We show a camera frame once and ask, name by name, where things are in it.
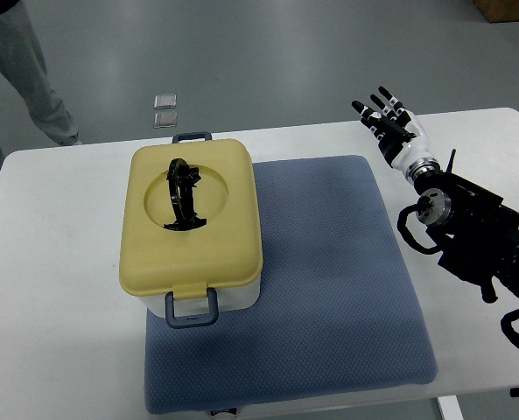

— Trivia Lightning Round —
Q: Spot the upper silver floor plate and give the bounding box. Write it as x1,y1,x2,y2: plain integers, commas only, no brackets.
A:
153,94,177,109

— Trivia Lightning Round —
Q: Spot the yellow box lid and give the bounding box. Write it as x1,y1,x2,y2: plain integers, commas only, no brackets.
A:
118,130,265,329

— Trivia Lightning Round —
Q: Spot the person in grey trousers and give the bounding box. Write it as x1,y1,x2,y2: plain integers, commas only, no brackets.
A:
0,1,81,146

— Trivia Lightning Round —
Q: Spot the brown cardboard box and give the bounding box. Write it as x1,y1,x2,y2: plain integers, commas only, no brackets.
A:
473,0,519,23

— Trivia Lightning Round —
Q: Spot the white storage box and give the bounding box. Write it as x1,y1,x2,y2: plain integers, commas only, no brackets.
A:
139,276,261,318

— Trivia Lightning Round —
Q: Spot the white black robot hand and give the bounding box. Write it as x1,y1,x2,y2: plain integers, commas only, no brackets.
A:
351,86,440,184

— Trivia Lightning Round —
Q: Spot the blue grey cushion mat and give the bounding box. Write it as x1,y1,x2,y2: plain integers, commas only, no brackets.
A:
144,156,438,414

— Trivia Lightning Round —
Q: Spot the white table leg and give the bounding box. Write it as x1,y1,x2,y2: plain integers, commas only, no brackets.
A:
436,395,464,420

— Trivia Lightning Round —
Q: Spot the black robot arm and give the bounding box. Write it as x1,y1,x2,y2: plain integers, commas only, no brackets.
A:
397,157,519,350

